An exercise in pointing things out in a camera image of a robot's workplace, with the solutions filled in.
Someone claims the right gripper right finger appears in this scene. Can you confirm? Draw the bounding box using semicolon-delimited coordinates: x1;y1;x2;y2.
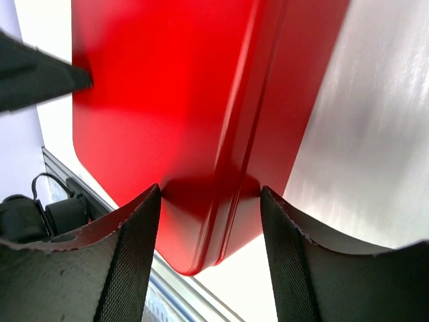
260;186;428;321

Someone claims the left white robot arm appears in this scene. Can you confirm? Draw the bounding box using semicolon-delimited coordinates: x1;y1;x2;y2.
1;32;108;244

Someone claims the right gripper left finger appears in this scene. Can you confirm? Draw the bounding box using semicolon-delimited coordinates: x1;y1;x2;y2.
1;184;161;321

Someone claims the red box lid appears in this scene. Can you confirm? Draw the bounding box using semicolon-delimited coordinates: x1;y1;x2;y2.
71;1;265;276

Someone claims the red square chocolate box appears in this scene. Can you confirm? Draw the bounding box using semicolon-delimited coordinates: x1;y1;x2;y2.
214;0;351;266

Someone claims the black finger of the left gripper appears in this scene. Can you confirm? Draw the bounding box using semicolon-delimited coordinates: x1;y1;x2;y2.
1;32;93;112

